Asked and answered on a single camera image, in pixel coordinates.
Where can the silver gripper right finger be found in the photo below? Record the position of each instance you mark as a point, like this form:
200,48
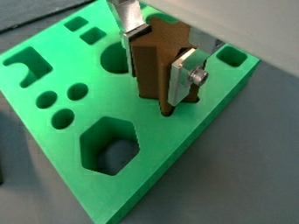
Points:
188,70

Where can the grey bin side walls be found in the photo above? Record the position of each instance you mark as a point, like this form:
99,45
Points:
21,12

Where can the brown star-shaped block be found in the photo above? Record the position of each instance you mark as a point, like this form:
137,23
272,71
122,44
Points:
156,51

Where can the green shape sorter board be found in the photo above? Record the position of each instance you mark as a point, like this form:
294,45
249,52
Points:
109,141

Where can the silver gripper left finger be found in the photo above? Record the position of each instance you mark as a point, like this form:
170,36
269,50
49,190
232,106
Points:
133,25

